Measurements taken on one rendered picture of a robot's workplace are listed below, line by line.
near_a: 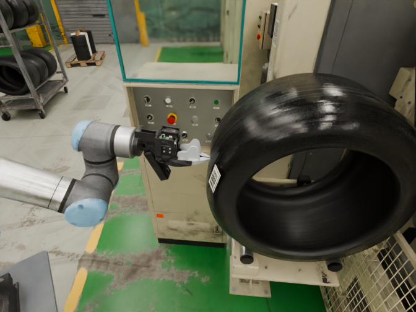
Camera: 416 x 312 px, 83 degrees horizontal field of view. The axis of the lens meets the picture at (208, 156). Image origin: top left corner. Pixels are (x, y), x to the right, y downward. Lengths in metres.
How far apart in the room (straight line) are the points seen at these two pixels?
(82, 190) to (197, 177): 0.85
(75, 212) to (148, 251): 1.37
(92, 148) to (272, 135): 0.47
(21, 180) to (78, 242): 1.58
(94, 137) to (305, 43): 0.67
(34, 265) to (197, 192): 0.86
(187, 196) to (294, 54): 1.03
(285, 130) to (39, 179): 0.56
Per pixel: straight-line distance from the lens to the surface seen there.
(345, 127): 0.54
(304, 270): 1.00
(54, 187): 0.67
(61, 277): 2.09
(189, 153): 0.64
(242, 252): 0.85
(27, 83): 4.24
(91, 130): 0.70
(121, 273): 1.94
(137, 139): 0.66
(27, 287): 1.37
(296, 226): 0.96
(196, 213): 1.62
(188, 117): 1.25
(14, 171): 0.68
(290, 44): 0.84
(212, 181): 0.60
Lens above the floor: 1.63
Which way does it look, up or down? 35 degrees down
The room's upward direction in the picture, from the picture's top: straight up
